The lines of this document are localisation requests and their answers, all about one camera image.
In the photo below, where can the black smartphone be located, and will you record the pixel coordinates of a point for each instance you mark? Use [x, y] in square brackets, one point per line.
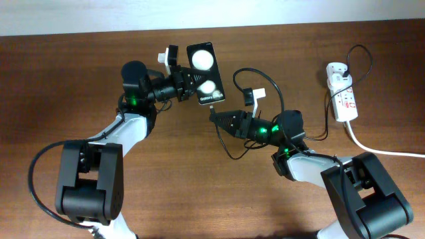
[208, 83]

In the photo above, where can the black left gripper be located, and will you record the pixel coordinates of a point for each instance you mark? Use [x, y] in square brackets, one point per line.
[180, 78]

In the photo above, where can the white USB charger adapter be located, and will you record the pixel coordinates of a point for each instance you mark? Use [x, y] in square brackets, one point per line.
[336, 81]

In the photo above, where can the white power strip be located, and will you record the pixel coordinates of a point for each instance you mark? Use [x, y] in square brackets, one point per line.
[344, 105]

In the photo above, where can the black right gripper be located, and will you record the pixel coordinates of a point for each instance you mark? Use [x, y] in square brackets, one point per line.
[246, 117]

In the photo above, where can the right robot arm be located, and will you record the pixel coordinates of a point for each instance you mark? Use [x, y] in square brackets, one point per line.
[366, 200]

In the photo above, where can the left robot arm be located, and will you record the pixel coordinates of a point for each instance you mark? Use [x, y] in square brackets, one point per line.
[90, 189]

